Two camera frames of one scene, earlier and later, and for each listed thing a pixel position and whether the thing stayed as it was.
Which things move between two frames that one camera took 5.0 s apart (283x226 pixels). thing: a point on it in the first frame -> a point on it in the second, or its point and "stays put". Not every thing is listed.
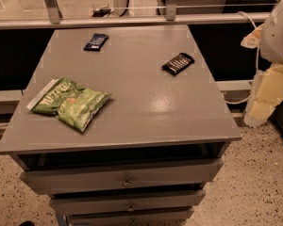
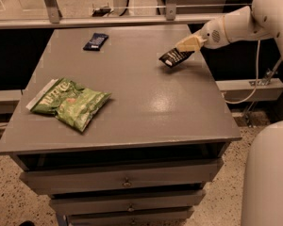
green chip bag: x=73 y=104 stays put
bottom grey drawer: x=157 y=217 stays put
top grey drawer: x=144 y=176 stays put
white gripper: x=277 y=39 -> x=211 y=35
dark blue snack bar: x=96 y=42 stays put
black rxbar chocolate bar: x=178 y=64 -> x=175 y=57
